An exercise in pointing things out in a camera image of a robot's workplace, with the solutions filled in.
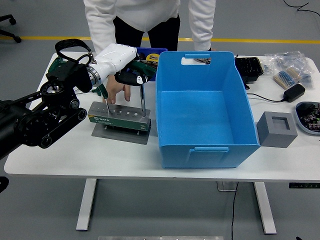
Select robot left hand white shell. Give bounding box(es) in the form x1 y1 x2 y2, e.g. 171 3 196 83
92 43 150 86

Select person's right hand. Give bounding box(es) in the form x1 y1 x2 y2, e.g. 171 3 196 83
104 74 132 105

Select small green T-handle hex wrench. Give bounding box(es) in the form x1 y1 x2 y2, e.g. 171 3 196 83
96 83 111 115

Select green SATA wrench holder stand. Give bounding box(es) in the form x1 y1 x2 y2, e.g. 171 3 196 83
87 101 152 146

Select large green T-handle hex wrench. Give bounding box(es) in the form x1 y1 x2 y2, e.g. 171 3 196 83
126 60 158 118

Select large blue plastic box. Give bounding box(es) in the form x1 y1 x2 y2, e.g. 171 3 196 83
154 51 261 170

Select dark small parts pile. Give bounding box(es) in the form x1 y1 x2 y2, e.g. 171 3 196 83
138 52 158 66

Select small blue parts bin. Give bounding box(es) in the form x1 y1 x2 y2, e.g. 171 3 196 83
136 46 168 82

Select white table leg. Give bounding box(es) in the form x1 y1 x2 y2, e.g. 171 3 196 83
252 181 278 235
75 178 98 231

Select black plastic component tray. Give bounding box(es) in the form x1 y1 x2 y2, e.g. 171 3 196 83
234 56 264 90

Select black table control panel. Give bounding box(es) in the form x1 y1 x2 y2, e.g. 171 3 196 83
288 182 320 190

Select person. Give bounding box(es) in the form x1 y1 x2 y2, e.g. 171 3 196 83
83 0 217 55

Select clear bags of components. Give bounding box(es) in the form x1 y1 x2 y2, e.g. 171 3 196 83
263 50 315 90

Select tan resistor tape bundle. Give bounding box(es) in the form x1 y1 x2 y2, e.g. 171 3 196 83
273 66 302 90

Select black power adapter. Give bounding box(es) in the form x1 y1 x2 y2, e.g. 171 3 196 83
283 83 306 103

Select black office chair base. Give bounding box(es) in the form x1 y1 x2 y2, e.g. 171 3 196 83
0 14 22 44

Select grey cube block with recess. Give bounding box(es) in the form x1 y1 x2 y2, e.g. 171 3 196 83
256 111 299 149

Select grey oval tray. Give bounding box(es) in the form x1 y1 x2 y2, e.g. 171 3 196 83
294 101 320 136

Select electronic boards pile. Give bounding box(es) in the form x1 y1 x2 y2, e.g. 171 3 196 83
297 102 320 133

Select black hanging cable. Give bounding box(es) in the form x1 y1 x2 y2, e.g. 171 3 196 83
231 181 240 240

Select black adapter cord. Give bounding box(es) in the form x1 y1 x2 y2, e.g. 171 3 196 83
246 92 286 103

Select black floor cable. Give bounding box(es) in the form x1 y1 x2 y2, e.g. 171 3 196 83
283 0 320 16

